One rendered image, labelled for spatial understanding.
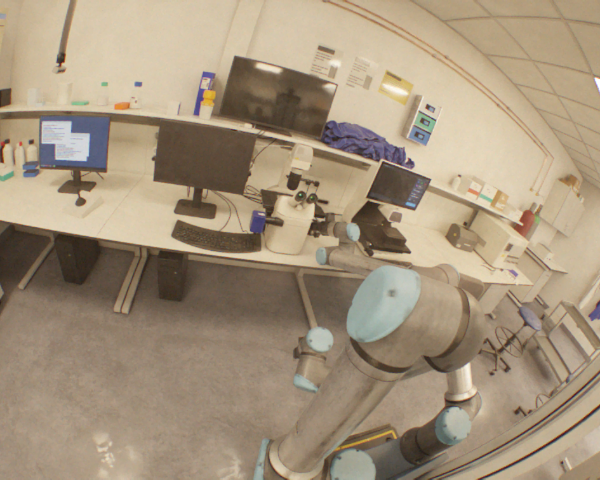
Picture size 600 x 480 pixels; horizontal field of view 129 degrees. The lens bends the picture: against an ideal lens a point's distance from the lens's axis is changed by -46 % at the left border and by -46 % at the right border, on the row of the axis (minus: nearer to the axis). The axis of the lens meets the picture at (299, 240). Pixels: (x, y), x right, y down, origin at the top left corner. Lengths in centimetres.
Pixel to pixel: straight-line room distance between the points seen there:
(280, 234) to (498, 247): 235
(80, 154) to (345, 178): 194
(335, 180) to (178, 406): 195
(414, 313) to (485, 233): 284
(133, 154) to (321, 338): 180
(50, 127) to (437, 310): 197
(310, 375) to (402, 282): 59
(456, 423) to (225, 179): 159
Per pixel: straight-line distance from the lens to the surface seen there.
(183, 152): 150
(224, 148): 147
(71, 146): 186
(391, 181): 176
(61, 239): 215
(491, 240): 311
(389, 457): 123
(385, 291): 34
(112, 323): 200
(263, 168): 203
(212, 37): 209
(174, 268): 186
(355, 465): 84
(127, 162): 218
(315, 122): 187
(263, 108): 180
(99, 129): 175
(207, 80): 183
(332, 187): 220
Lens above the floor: 154
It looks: 30 degrees down
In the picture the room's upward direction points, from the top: 20 degrees clockwise
